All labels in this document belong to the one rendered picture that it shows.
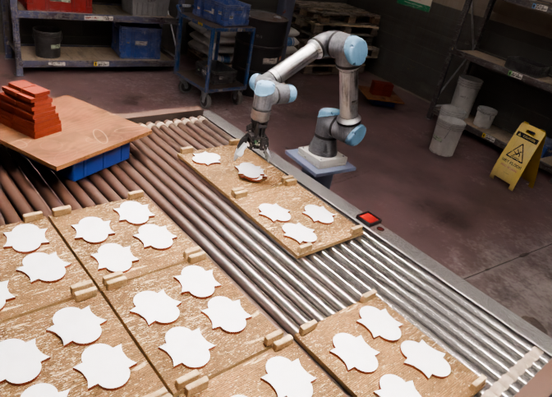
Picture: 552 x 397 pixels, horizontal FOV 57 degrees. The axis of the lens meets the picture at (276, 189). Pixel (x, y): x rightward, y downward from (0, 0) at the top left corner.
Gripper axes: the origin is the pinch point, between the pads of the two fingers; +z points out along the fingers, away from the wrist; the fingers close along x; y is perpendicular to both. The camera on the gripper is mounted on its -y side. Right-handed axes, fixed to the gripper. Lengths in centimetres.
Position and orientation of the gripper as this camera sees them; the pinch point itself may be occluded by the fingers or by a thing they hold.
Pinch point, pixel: (250, 160)
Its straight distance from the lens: 214.8
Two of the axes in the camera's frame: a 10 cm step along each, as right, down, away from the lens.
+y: 2.9, 5.1, -8.1
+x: 9.4, 0.0, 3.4
